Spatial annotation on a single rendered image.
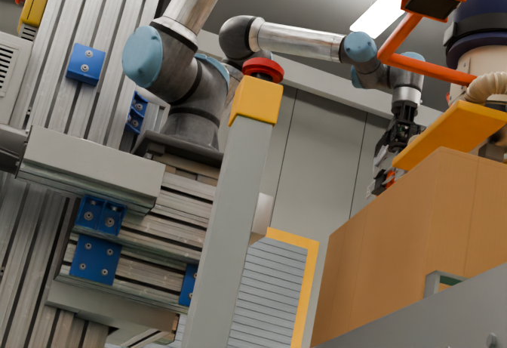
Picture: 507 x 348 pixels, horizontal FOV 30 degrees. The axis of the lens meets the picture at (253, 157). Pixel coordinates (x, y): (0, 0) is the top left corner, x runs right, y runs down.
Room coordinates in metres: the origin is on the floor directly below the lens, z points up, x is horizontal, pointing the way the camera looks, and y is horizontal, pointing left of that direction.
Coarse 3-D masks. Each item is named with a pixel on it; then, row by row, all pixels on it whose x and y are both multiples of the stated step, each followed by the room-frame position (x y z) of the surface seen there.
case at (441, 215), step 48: (384, 192) 1.62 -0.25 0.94; (432, 192) 1.38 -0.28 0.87; (480, 192) 1.38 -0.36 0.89; (336, 240) 1.89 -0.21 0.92; (384, 240) 1.58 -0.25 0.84; (432, 240) 1.37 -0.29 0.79; (480, 240) 1.38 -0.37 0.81; (336, 288) 1.83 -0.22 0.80; (384, 288) 1.54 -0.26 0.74; (336, 336) 1.77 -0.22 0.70
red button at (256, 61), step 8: (248, 64) 1.39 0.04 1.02; (256, 64) 1.38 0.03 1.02; (264, 64) 1.38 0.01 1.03; (272, 64) 1.38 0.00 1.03; (248, 72) 1.40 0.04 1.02; (256, 72) 1.40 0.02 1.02; (264, 72) 1.39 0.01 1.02; (272, 72) 1.39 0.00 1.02; (280, 72) 1.39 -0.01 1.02; (272, 80) 1.41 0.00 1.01; (280, 80) 1.42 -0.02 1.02
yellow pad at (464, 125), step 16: (448, 112) 1.55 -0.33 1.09; (464, 112) 1.52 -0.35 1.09; (480, 112) 1.51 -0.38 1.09; (496, 112) 1.52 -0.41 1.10; (432, 128) 1.62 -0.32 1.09; (448, 128) 1.60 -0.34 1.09; (464, 128) 1.58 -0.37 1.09; (480, 128) 1.57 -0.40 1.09; (496, 128) 1.56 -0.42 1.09; (416, 144) 1.70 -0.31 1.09; (432, 144) 1.69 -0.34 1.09; (448, 144) 1.67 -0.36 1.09; (464, 144) 1.65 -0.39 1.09; (400, 160) 1.80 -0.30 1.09; (416, 160) 1.78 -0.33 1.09
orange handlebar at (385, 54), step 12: (408, 24) 1.46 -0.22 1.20; (396, 36) 1.51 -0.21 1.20; (384, 48) 1.57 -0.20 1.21; (396, 48) 1.56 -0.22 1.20; (384, 60) 1.61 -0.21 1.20; (396, 60) 1.61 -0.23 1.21; (408, 60) 1.61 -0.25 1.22; (420, 60) 1.62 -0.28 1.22; (420, 72) 1.63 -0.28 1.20; (432, 72) 1.62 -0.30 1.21; (444, 72) 1.62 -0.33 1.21; (456, 72) 1.63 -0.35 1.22; (456, 84) 1.65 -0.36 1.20; (468, 84) 1.64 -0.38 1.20
